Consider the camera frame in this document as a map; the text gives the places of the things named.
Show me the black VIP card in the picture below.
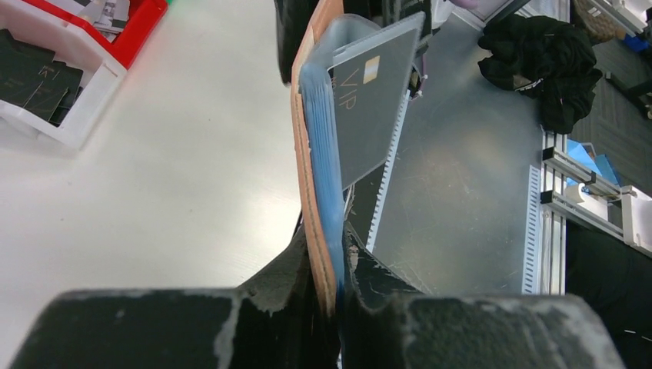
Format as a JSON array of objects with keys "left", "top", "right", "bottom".
[{"left": 328, "top": 26, "right": 417, "bottom": 188}]

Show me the red plastic bin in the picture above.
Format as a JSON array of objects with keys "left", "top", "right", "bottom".
[{"left": 28, "top": 0, "right": 169, "bottom": 69}]

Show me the black clothing pile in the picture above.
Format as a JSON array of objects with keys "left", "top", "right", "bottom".
[{"left": 477, "top": 14, "right": 602, "bottom": 135}]

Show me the white slotted cable duct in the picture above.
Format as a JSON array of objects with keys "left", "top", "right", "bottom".
[{"left": 366, "top": 91, "right": 410, "bottom": 253}]

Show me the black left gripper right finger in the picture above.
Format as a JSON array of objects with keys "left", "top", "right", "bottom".
[{"left": 342, "top": 225, "right": 624, "bottom": 368}]

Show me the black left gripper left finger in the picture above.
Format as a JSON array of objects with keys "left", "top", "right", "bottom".
[{"left": 11, "top": 230, "right": 318, "bottom": 368}]

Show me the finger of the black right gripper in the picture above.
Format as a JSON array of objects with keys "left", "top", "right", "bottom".
[{"left": 274, "top": 0, "right": 318, "bottom": 85}]

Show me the black cards stack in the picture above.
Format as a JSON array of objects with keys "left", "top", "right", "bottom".
[{"left": 1, "top": 28, "right": 84, "bottom": 127}]

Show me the white cards stack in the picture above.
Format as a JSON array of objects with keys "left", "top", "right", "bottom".
[{"left": 76, "top": 0, "right": 131, "bottom": 42}]

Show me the white plastic bin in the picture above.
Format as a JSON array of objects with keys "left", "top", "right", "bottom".
[{"left": 1, "top": 1, "right": 127, "bottom": 148}]

